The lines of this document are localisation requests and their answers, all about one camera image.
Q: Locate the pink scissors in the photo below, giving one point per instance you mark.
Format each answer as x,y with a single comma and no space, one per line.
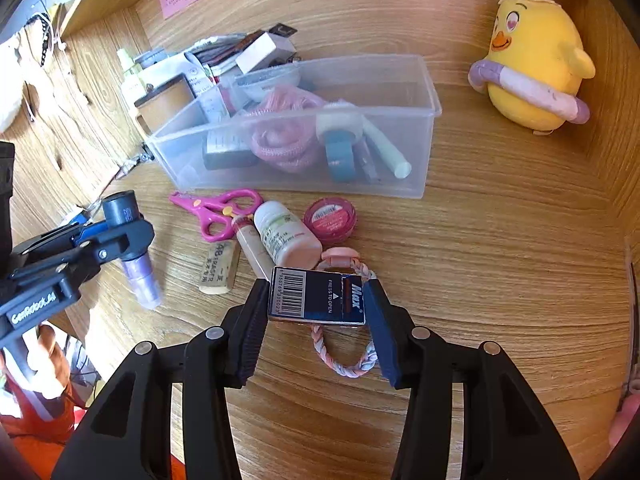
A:
215,213

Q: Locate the beige AB glue stick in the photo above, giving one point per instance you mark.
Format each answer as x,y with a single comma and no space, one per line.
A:
219,268

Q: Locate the white pill bottle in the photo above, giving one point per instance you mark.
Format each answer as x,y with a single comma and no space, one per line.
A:
287,240

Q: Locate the white bowl of trinkets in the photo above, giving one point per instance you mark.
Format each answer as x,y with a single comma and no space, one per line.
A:
256,85

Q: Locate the beige concealer tube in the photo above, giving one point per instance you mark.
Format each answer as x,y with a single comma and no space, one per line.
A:
252,247

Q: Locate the red round tin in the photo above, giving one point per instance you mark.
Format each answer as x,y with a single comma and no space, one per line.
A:
331,219

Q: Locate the yellow chick plush toy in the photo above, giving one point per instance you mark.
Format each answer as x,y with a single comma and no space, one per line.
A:
534,66

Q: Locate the blue Max staples box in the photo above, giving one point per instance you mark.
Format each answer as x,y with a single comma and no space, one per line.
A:
316,297

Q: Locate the stack of papers and books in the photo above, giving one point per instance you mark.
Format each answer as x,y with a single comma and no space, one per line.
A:
207,62

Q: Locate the beige bandage roll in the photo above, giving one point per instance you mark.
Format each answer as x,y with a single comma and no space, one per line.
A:
340,116

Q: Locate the dark purple lipstick tube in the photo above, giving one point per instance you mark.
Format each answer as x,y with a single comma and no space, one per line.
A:
120,208

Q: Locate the small white box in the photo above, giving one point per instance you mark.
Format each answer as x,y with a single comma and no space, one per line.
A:
263,51

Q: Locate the yellow green spray bottle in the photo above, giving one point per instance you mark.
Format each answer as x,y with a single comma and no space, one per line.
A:
133,87

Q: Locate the brown lidded mug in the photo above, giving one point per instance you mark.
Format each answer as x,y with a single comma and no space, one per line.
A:
161,104

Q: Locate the pink knitted cloth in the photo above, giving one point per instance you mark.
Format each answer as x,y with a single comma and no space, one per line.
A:
287,143

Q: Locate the clear plastic storage box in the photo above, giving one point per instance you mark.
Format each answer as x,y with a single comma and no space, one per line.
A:
394,91

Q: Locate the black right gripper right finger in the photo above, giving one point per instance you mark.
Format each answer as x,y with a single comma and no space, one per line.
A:
507,433

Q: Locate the blue tape roll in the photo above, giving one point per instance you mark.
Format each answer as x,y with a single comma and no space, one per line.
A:
339,154

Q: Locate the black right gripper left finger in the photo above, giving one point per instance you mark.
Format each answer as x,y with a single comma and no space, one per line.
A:
126,432

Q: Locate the pale green stick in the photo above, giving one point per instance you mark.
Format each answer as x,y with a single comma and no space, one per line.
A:
393,159

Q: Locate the person's left hand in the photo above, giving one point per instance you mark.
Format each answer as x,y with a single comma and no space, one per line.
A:
46,358

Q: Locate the pink foot-shaped toy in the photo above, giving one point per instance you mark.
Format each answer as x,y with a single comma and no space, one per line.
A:
623,417

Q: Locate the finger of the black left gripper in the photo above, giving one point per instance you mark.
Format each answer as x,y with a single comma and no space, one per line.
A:
87,231
128,242

